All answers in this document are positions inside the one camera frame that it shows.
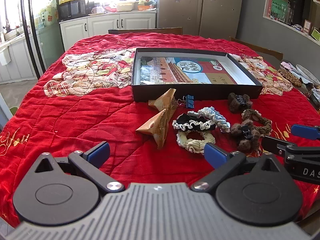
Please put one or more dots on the black microwave oven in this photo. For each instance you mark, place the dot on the black microwave oven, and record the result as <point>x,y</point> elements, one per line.
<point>71,10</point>

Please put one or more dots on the white kitchen cabinet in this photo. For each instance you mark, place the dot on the white kitchen cabinet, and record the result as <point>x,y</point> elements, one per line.
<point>105,26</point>

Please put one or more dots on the brown fuzzy hair claw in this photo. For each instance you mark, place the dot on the brown fuzzy hair claw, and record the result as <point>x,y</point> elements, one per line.
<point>246,143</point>
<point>235,103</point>

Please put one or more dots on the pink paper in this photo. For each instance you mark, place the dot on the pink paper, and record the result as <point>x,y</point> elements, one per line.
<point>288,65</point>

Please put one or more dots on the blue binder clip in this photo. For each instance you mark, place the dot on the blue binder clip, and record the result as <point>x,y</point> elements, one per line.
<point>189,101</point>

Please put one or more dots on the white cup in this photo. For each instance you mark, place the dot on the white cup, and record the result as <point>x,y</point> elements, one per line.
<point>97,10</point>

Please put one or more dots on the brown paper pyramid packet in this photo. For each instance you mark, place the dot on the brown paper pyramid packet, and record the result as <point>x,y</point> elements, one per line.
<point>167,101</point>
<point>157,128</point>

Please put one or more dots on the cream scrunchie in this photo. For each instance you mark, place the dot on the cream scrunchie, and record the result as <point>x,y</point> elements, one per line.
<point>192,144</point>

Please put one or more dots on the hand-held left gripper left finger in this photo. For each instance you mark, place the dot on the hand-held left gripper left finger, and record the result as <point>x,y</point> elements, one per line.
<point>100,153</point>

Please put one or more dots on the beige refrigerator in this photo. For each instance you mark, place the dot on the beige refrigerator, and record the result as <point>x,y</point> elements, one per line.
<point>200,7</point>

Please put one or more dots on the black shallow cardboard box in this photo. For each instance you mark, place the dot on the black shallow cardboard box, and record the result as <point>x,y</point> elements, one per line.
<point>160,93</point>

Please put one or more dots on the green printed sign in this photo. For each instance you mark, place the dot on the green printed sign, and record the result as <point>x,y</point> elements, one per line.
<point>278,7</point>

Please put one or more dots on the glass jar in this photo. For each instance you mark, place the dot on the glass jar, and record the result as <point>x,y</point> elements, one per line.
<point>288,12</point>

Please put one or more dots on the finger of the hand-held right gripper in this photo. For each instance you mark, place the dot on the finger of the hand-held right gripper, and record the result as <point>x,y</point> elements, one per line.
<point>273,145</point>
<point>303,131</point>

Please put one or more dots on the blue lace-edged scrunchie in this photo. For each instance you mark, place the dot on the blue lace-edged scrunchie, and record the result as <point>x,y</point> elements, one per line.
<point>220,121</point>

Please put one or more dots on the white plastic container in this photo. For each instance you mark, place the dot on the white plastic container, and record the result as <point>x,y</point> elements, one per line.
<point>126,6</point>

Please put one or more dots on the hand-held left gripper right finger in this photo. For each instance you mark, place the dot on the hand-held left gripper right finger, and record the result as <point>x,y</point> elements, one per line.
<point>215,155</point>

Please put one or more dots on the red printed blanket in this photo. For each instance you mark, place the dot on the red printed blanket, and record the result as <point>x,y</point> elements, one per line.
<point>75,120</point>

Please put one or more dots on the white hanging bin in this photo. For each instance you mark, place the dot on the white hanging bin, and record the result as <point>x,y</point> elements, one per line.
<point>5,56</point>

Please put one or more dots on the white plate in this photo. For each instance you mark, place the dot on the white plate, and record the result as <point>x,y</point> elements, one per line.
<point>307,74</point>

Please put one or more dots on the black lace-edged scrunchie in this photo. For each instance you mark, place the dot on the black lace-edged scrunchie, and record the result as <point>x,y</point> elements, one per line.
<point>185,123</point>

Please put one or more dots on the orange bowl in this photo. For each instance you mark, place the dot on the orange bowl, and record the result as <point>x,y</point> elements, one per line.
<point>145,7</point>

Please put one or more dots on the brown scrunchie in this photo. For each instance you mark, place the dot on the brown scrunchie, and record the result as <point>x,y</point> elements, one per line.
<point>265,125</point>

